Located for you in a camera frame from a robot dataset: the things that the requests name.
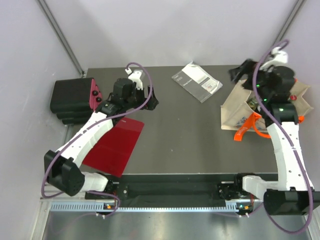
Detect right aluminium frame post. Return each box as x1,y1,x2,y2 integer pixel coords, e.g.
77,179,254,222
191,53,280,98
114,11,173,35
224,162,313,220
259,0,307,73

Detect slotted cable duct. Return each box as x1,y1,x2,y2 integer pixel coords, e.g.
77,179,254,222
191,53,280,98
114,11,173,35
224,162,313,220
50,201,253,213

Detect canvas bag orange handles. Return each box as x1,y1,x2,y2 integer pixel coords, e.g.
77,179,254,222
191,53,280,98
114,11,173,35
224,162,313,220
220,80,314,142

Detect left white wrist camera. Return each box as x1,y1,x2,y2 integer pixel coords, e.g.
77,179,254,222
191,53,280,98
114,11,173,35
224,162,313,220
124,67,145,90

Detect cola glass bottle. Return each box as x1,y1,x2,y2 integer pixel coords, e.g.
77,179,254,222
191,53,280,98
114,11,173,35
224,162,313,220
288,94,298,102

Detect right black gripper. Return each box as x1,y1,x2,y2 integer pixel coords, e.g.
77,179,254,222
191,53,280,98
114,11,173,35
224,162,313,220
227,59,273,101

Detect black mounting base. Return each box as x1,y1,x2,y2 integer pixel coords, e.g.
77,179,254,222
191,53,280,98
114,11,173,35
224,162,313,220
84,172,263,208

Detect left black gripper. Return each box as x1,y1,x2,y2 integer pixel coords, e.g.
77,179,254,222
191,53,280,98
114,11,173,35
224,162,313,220
123,84,158,111

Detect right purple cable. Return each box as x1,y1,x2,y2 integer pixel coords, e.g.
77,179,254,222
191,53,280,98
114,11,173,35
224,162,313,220
251,39,315,235

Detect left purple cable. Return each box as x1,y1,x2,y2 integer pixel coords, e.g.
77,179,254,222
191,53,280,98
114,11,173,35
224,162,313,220
41,62,154,217

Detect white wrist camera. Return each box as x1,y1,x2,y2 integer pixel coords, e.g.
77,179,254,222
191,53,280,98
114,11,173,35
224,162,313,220
259,47,289,71
124,67,145,90

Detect left aluminium frame post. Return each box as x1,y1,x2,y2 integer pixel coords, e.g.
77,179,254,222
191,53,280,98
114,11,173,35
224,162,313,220
35,0,86,77

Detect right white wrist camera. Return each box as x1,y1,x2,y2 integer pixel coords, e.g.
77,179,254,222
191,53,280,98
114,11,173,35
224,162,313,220
259,47,289,71

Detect red folder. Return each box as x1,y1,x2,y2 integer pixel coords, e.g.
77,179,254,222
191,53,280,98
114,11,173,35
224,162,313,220
82,117,145,178

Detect aluminium frame post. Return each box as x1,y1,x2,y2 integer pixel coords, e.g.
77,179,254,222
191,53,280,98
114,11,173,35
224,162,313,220
259,0,307,73
35,0,86,77

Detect clear glass bottle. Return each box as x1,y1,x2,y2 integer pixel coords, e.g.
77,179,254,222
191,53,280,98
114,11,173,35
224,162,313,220
246,97,259,111

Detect white booklet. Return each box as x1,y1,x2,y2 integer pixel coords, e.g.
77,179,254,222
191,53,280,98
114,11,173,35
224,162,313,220
171,61,223,103

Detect purple cable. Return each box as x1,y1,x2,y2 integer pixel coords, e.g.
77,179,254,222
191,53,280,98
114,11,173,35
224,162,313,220
41,62,154,217
251,39,315,235

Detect black pink case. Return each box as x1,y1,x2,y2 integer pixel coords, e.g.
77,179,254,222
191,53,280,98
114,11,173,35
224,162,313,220
49,77,103,125

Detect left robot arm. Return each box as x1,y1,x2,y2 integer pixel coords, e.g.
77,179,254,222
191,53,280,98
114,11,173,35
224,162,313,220
43,78,159,199

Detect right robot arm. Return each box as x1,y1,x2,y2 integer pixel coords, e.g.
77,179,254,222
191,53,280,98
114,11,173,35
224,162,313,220
229,59,320,216

